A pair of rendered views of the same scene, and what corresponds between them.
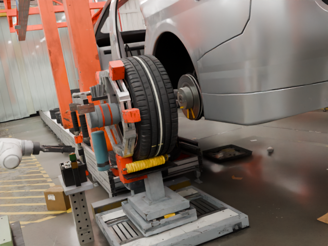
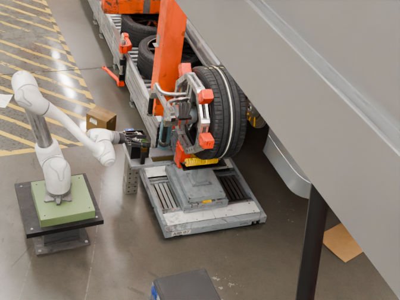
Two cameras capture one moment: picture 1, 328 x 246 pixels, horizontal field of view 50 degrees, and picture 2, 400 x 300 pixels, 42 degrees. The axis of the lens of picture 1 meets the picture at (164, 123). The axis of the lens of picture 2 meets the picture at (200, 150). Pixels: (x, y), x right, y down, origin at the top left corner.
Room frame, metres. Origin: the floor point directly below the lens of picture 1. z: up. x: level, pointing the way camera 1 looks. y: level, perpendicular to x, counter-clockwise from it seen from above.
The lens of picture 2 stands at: (-0.88, 0.46, 2.86)
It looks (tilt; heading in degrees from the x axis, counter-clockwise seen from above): 37 degrees down; 355
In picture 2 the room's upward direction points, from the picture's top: 11 degrees clockwise
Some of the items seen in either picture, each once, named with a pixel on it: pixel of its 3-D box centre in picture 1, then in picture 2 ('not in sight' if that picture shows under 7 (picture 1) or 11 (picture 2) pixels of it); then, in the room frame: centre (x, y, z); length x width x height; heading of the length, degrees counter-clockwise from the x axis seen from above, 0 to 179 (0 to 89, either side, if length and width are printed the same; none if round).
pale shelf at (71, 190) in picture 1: (74, 181); (134, 149); (2.28, 0.65, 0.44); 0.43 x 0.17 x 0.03; 21
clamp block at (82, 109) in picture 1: (85, 108); (170, 121); (1.99, 0.42, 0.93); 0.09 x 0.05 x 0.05; 111
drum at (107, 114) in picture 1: (104, 114); (180, 115); (2.19, 0.36, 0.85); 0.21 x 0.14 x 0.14; 111
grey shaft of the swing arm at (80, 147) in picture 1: (81, 153); (122, 63); (3.80, 0.95, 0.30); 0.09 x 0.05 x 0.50; 21
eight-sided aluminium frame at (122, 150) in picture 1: (115, 112); (190, 113); (2.22, 0.29, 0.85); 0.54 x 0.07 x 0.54; 21
